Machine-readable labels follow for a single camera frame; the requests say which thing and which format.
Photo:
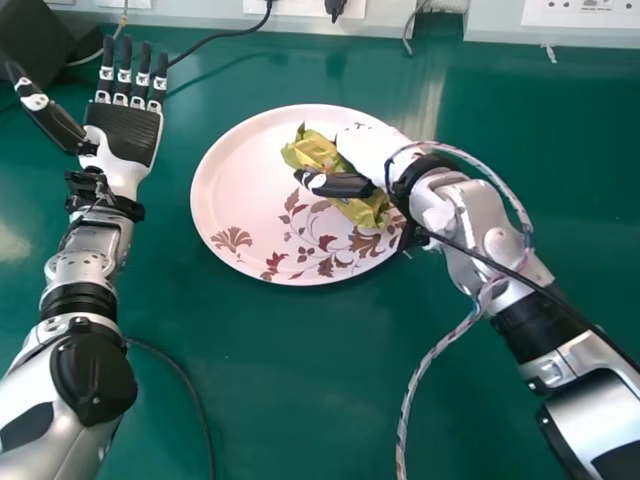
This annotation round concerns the plate with brown leaf pattern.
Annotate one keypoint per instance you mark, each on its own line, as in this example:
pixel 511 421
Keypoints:
pixel 240 190

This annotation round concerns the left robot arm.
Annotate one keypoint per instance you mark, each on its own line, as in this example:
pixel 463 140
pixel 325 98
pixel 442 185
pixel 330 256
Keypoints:
pixel 75 280

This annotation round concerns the black box device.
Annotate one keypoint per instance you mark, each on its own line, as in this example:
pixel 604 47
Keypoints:
pixel 35 40

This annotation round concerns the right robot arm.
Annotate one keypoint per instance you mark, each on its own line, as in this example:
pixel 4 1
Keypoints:
pixel 475 220

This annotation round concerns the white socket strip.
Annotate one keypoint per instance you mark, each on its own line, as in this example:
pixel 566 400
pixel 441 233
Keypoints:
pixel 575 12
pixel 300 7

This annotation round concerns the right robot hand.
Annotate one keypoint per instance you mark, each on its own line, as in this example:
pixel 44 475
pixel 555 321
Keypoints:
pixel 370 155

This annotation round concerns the yellow-green biscuit packet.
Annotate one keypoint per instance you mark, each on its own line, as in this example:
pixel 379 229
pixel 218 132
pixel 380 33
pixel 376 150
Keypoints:
pixel 310 152

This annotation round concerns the black plug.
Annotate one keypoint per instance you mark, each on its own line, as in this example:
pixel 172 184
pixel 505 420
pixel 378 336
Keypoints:
pixel 335 10

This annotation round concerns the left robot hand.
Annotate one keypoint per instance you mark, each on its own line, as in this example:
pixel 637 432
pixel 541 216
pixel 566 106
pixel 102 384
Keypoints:
pixel 125 135

